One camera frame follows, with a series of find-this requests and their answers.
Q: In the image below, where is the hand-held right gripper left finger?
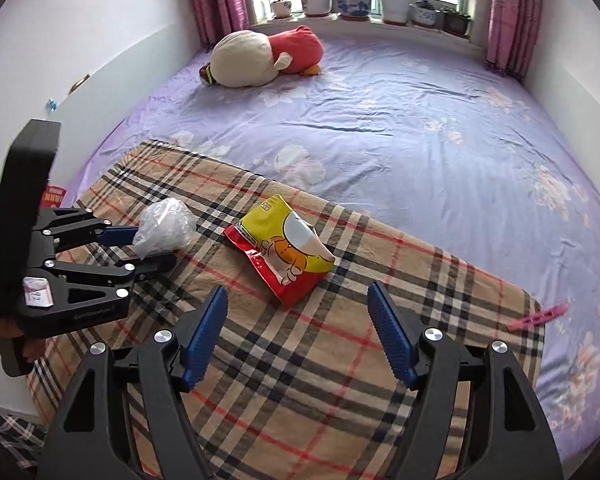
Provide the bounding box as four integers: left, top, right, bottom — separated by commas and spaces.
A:
37, 285, 229, 480

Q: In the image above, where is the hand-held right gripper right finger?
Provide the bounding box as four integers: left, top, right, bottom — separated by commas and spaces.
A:
367, 280, 564, 480

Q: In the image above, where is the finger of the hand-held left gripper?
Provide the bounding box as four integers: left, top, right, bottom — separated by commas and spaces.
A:
39, 252, 179, 295
30, 207, 141, 257

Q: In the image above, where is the clear plastic bag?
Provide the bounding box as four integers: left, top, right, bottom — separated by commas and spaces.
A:
132, 197, 197, 260

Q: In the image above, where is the red yellow snack packet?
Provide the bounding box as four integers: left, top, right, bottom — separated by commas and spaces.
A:
224, 194, 337, 308

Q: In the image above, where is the red paper card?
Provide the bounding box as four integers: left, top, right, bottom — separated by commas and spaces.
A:
40, 185, 67, 209

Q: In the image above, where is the plaid blanket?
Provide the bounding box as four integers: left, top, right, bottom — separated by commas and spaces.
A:
25, 139, 546, 480

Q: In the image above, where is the pink plastic clip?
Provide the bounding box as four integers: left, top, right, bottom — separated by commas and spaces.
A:
506, 302, 568, 332

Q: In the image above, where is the checked cloth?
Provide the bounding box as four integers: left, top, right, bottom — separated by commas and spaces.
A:
0, 407, 47, 461

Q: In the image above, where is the red cream plush toy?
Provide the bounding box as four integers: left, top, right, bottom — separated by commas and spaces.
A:
199, 25, 326, 89

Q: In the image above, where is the purple floral bed sheet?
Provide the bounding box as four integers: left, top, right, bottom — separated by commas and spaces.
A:
72, 35, 600, 453

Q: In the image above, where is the pink curtain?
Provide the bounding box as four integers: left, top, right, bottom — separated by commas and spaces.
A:
182, 0, 251, 54
485, 0, 544, 81

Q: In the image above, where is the dark potted plant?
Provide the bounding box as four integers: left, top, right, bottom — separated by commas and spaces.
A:
442, 7, 474, 37

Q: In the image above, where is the blue patterned potted plant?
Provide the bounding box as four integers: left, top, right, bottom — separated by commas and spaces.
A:
410, 0, 444, 29

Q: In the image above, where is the plain white potted plant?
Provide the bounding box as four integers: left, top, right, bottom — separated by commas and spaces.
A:
379, 0, 414, 25

